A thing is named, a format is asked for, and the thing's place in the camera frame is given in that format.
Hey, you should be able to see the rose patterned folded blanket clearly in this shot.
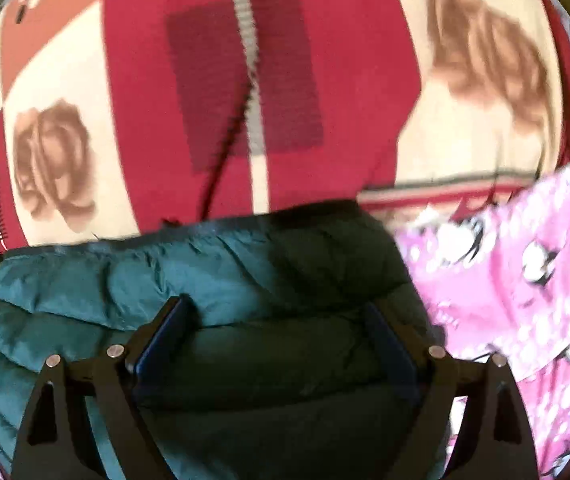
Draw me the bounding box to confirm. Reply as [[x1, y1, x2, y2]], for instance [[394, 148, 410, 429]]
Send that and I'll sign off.
[[0, 0, 570, 252]]

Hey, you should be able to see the pink penguin bedsheet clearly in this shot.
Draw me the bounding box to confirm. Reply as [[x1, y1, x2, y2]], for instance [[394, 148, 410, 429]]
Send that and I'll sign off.
[[0, 144, 570, 480]]

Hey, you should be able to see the dark green puffer jacket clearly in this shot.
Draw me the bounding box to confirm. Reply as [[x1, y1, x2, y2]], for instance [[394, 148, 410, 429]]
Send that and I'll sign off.
[[0, 202, 439, 479]]

